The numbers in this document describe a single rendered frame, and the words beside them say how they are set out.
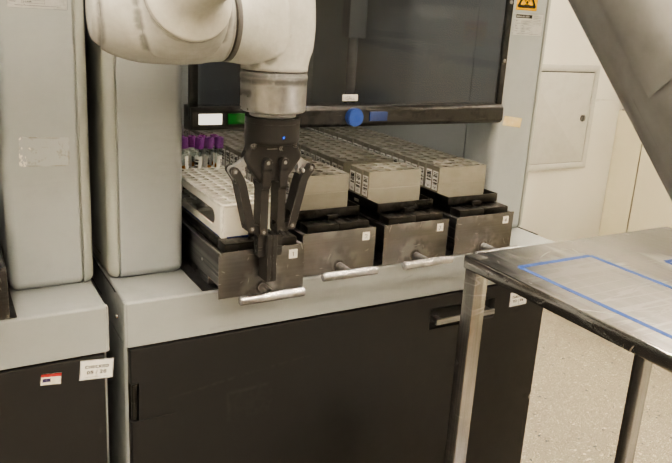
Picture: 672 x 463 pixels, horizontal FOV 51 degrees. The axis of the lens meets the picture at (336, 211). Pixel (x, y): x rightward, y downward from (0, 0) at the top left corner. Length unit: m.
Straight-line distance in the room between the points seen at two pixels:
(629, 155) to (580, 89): 0.40
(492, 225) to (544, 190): 1.89
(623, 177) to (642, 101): 3.13
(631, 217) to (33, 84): 2.82
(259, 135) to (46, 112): 0.29
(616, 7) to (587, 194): 3.11
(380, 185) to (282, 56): 0.40
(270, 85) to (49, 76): 0.30
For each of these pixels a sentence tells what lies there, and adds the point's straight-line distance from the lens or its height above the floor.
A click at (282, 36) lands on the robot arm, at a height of 1.11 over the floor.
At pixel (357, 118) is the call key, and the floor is 0.98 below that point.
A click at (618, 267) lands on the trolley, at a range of 1.06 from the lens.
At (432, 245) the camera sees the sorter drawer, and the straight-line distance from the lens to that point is 1.24.
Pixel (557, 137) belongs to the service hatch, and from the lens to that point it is 3.17.
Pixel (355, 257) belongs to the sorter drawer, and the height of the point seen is 0.76.
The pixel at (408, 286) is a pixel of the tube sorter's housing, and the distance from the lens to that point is 1.24.
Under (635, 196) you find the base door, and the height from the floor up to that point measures 0.45.
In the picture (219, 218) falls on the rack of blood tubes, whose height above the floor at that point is 0.84.
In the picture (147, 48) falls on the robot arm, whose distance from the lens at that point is 0.84.
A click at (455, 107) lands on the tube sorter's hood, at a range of 1.29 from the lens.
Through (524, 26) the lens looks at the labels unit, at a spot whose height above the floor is 1.14.
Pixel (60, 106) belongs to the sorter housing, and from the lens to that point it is 1.03.
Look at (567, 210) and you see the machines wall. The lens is 3.34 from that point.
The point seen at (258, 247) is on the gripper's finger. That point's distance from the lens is 0.99.
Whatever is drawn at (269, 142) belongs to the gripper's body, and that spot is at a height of 0.97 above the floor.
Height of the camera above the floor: 1.13
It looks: 15 degrees down
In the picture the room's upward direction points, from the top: 3 degrees clockwise
